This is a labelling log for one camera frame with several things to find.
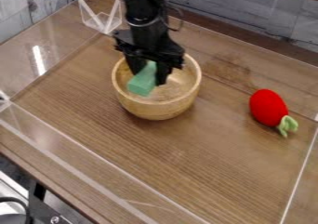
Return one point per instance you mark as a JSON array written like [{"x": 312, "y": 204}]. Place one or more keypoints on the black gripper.
[{"x": 146, "y": 42}]

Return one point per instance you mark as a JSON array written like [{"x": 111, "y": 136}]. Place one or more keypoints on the green rectangular block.
[{"x": 143, "y": 82}]

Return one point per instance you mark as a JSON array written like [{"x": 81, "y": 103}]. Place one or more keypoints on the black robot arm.
[{"x": 147, "y": 9}]

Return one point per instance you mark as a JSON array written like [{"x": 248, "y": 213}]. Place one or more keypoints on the brown wooden bowl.
[{"x": 169, "y": 100}]

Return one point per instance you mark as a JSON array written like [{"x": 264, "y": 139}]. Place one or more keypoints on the clear acrylic tray walls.
[{"x": 210, "y": 167}]

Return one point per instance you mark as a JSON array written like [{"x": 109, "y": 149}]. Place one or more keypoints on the red plush strawberry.
[{"x": 270, "y": 111}]

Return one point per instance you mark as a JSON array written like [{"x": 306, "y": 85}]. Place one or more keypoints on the black table leg bracket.
[{"x": 47, "y": 208}]

